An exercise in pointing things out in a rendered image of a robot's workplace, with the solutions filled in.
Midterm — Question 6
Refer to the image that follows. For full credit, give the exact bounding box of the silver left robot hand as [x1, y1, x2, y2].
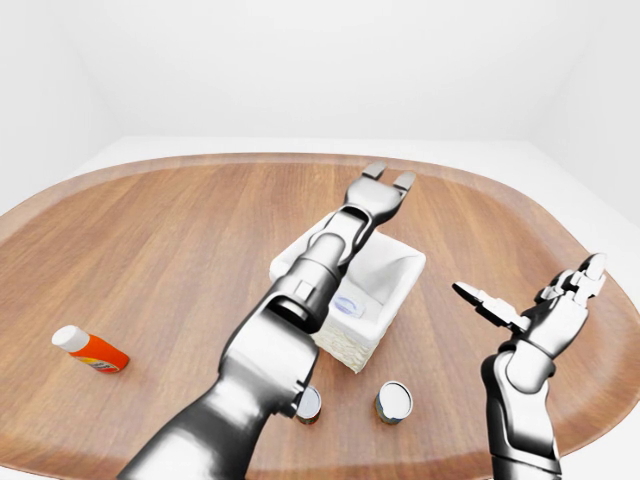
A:
[343, 160, 418, 225]

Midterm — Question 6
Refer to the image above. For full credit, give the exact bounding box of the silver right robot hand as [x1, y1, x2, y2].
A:
[451, 252, 608, 360]

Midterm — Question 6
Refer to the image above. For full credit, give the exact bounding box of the white woven basket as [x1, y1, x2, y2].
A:
[269, 209, 427, 374]

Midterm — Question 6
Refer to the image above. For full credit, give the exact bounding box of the white box with blue print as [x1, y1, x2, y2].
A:
[329, 294, 370, 320]

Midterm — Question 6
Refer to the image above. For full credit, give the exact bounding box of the tin with green yellow label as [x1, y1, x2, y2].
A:
[375, 380, 415, 425]

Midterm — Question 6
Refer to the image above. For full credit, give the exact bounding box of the tin with red label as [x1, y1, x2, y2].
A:
[295, 385, 323, 426]

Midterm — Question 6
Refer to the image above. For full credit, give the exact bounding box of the orange bottle with white cap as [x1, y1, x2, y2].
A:
[51, 324, 131, 374]

